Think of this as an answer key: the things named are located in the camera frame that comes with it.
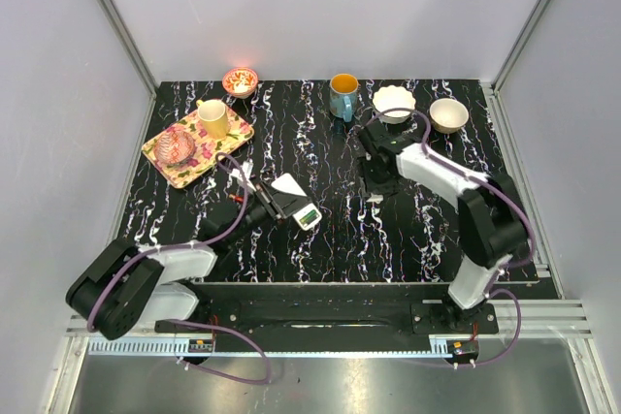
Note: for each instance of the white remote control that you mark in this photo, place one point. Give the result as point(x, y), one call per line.
point(308, 217)

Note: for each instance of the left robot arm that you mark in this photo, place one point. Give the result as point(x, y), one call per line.
point(129, 284)

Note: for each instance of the yellow cup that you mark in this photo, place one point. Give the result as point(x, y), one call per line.
point(213, 116)

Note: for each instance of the red patterned small bowl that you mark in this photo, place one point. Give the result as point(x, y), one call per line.
point(240, 82)

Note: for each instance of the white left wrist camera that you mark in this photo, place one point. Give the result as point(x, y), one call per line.
point(243, 175)

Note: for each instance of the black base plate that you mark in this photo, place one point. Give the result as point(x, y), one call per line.
point(414, 308)

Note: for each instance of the white battery cover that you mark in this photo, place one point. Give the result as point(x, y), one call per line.
point(375, 199)

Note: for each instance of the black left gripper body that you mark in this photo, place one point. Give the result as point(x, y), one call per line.
point(268, 199)

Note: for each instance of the beige bowl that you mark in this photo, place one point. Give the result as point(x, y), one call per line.
point(448, 116)

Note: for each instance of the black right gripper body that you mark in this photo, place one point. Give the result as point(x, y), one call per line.
point(375, 181)

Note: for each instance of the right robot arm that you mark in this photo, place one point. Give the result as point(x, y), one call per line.
point(492, 223)

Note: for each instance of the blue butterfly mug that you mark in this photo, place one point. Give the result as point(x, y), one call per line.
point(343, 96)

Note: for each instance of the pink patterned glass bowl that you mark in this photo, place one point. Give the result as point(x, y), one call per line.
point(174, 147)

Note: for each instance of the white scalloped bowl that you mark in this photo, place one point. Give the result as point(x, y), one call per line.
point(393, 103)

